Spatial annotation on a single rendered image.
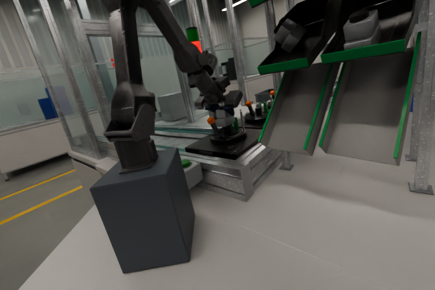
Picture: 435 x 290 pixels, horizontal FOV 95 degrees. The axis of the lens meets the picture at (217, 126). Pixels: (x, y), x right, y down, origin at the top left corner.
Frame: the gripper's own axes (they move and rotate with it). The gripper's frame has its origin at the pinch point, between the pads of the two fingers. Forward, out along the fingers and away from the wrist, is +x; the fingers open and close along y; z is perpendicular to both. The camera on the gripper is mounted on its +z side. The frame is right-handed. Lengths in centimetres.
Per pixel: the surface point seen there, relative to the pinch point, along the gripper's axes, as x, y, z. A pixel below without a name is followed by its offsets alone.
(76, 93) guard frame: -26, 81, -8
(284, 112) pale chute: -0.1, -23.5, -2.5
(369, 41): -16.5, -43.3, 0.0
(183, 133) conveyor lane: 16.3, 37.5, -2.0
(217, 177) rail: 2.4, -7.9, -24.8
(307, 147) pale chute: -2.6, -32.7, -14.6
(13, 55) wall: -110, 799, 148
